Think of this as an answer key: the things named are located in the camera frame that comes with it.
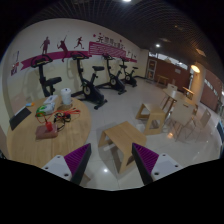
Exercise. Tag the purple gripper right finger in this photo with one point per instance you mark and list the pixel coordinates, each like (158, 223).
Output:
(153, 166)

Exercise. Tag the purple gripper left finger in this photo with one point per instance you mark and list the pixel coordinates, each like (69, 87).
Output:
(72, 166)

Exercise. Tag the red charger plug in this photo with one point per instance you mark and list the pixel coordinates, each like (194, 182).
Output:
(49, 126)

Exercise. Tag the near wooden stool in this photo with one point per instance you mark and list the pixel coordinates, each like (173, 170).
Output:
(123, 136)

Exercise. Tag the wooden stool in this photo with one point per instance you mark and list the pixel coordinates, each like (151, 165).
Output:
(123, 136)
(155, 117)

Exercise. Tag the round wooden table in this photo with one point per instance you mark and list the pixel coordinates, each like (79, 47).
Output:
(31, 143)

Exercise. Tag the brown power strip block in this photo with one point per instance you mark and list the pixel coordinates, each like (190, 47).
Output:
(43, 133)

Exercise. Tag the far wooden stool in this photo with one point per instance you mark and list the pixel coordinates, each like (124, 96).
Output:
(155, 117)

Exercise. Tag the white chair near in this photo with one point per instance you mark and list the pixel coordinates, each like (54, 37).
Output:
(181, 115)

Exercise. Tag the white chair right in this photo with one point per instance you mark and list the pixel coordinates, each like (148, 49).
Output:
(202, 122)

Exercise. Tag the green snack bag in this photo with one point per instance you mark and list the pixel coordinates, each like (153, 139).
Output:
(44, 110)

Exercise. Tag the white tissue pack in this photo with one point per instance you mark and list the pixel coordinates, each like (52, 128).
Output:
(50, 99)

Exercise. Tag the black tablet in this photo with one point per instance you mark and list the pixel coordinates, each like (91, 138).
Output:
(18, 117)

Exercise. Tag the white paper towel roll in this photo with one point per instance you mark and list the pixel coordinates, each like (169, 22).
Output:
(66, 96)

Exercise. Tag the black exercise bike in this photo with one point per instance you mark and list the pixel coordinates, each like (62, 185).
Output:
(91, 92)
(129, 79)
(115, 83)
(46, 84)

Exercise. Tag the orange blue marker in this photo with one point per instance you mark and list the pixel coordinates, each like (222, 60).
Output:
(30, 104)

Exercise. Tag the wooden dining table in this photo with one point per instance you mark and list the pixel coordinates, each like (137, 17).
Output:
(175, 96)

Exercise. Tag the black exercise bike far left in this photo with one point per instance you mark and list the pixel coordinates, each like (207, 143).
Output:
(46, 84)

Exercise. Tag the wooden bench background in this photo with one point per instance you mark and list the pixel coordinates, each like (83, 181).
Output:
(162, 80)

